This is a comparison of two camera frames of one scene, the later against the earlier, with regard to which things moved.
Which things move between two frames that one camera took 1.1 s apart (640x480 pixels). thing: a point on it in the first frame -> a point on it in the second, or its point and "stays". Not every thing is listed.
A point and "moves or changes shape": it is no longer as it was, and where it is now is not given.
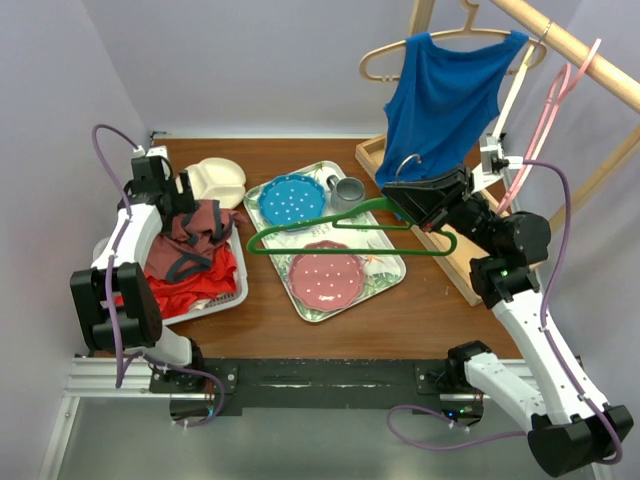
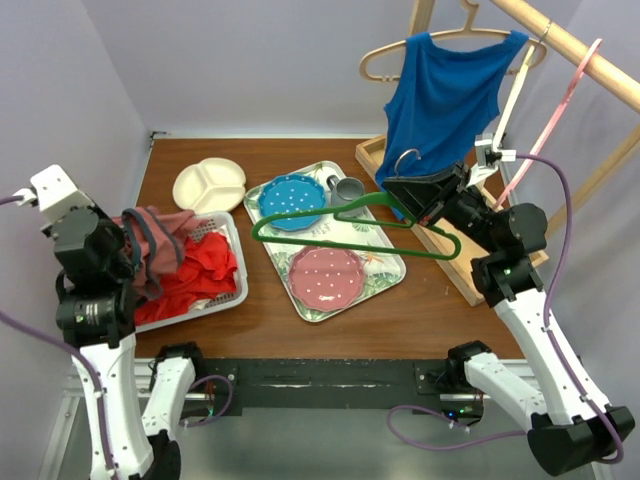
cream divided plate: [218, 178] stays
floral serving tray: [323, 284] stays
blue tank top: [445, 102] stays
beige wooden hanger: [468, 7] stays
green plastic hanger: [403, 224] -> [381, 208]
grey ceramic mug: [346, 193] stays
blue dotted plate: [291, 198] stays
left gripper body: [176, 199] -> [125, 265]
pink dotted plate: [326, 282] stays
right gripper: [421, 199] stays
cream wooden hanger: [539, 43] -> [517, 87]
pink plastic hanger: [559, 97] moves or changes shape
